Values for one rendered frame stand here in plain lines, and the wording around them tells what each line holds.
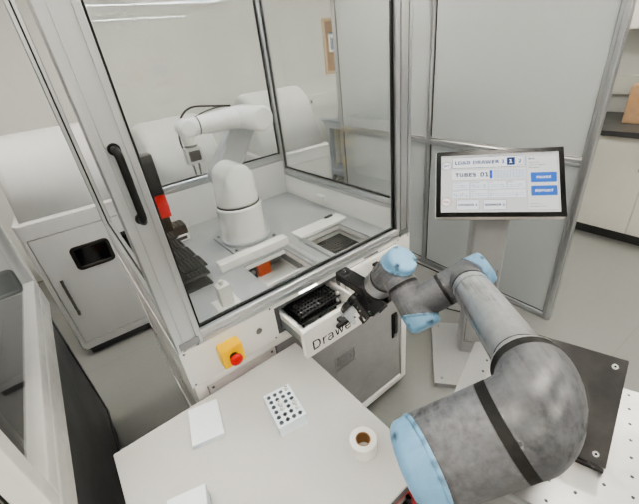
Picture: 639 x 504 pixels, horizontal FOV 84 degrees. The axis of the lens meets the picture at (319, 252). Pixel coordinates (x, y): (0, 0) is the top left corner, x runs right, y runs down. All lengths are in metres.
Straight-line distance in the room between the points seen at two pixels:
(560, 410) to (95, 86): 0.92
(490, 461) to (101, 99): 0.89
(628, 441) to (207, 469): 1.05
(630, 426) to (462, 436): 0.84
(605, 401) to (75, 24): 1.38
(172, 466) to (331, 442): 0.42
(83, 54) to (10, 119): 3.21
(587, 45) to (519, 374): 1.93
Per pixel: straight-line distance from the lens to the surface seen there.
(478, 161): 1.79
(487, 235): 1.88
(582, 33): 2.27
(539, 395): 0.48
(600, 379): 1.12
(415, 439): 0.49
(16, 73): 4.07
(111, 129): 0.91
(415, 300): 0.81
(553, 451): 0.48
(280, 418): 1.11
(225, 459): 1.11
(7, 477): 0.93
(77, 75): 0.90
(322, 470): 1.04
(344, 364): 1.68
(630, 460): 1.20
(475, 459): 0.48
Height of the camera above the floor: 1.67
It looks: 29 degrees down
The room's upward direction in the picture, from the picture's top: 7 degrees counter-clockwise
